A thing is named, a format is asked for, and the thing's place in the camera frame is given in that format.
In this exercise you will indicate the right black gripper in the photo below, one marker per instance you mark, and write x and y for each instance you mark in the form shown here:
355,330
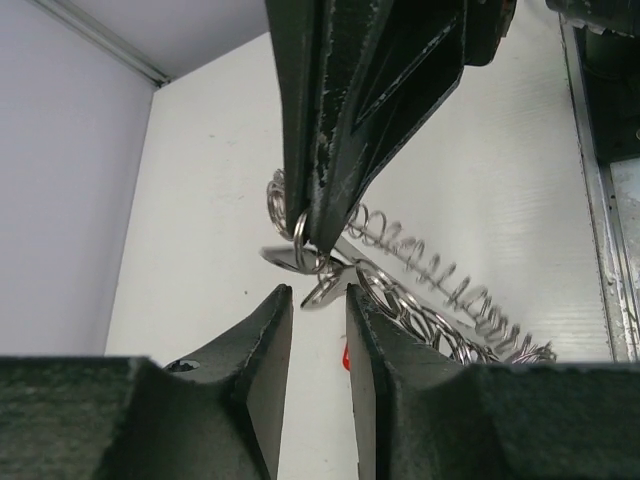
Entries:
386,67

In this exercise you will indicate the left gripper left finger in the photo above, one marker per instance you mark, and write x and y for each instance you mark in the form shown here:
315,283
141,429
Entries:
216,413

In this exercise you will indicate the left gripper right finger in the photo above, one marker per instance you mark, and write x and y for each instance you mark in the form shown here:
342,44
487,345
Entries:
420,415

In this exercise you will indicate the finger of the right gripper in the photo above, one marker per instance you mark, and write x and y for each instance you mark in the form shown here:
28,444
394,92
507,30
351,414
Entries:
296,30

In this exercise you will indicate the red key tag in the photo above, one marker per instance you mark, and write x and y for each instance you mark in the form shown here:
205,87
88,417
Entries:
345,359

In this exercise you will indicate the metal disc with key rings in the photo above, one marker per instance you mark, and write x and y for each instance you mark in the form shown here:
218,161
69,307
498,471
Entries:
418,292

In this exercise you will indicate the red handled key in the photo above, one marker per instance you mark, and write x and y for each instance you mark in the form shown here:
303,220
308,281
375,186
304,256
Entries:
333,275

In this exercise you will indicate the aluminium mounting rail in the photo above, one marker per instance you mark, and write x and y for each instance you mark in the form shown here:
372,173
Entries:
619,296

